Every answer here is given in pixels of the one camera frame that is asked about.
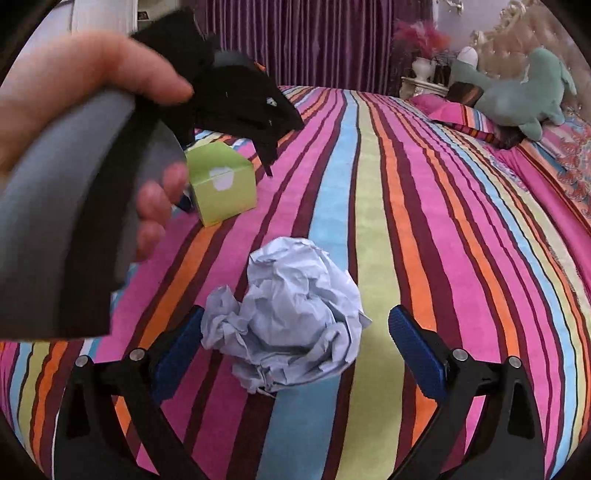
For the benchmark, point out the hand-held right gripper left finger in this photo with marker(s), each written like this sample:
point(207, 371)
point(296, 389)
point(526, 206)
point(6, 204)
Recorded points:
point(180, 355)

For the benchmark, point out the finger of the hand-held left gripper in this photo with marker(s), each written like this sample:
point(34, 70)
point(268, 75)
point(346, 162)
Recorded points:
point(184, 203)
point(263, 154)

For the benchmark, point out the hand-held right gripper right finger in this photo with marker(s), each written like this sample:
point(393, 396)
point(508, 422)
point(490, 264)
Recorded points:
point(415, 350)

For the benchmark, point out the lime green paper box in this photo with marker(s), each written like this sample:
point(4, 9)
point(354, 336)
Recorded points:
point(221, 184)

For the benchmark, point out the white paper ball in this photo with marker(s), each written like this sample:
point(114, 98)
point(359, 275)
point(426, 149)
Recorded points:
point(291, 314)

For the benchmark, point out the person's left hand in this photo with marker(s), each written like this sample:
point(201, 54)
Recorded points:
point(92, 69)

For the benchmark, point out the striped colourful bedspread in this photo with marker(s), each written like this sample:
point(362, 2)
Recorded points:
point(415, 230)

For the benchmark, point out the purple curtain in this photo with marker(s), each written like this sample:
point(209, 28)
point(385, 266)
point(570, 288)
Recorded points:
point(323, 41)

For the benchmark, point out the cream ornate nightstand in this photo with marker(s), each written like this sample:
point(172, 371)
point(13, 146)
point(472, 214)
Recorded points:
point(422, 88)

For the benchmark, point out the white vase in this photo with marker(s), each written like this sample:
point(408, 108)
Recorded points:
point(424, 69)

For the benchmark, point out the pink striped pillow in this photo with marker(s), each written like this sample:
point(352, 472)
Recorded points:
point(448, 113)

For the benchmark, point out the red feather flowers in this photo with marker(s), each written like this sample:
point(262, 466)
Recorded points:
point(420, 39)

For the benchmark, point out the white shelf cabinet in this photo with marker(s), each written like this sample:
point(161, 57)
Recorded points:
point(101, 14)

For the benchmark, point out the dark cloth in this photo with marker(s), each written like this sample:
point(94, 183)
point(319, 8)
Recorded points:
point(505, 137)

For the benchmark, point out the pink patterned pillow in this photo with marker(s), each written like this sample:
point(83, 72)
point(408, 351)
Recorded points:
point(554, 157)

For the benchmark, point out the green plush dinosaur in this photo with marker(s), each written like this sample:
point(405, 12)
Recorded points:
point(512, 101)

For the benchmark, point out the beige tufted headboard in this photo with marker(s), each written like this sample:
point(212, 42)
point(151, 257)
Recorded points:
point(508, 27)

